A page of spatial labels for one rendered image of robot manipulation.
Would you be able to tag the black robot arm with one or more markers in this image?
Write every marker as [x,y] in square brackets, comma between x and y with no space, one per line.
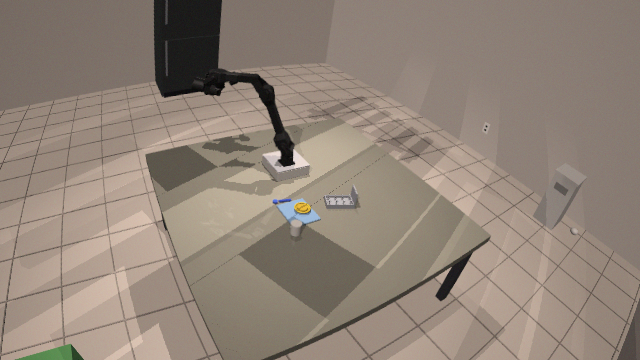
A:
[266,94]

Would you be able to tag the light blue flat square mat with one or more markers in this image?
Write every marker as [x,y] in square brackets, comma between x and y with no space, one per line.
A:
[289,213]

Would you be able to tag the beige short cylinder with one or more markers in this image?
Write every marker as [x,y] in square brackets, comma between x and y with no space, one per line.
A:
[295,228]

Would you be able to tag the yellow plate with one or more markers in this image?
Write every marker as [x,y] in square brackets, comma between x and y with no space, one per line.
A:
[302,207]

